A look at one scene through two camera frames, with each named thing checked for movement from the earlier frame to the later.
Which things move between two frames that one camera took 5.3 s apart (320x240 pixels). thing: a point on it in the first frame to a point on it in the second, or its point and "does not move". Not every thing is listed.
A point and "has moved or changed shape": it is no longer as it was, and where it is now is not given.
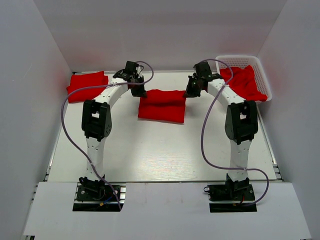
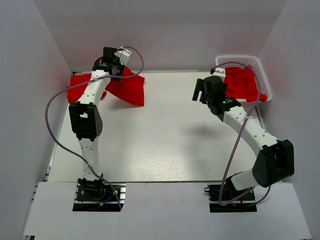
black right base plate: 240,192 does not move
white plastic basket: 240,61 does not move
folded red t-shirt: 81,80 does not move
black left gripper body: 138,89 to 116,70
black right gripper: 191,89 to 203,92
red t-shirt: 166,105 has moved or changed shape
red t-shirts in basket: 243,81 does not move
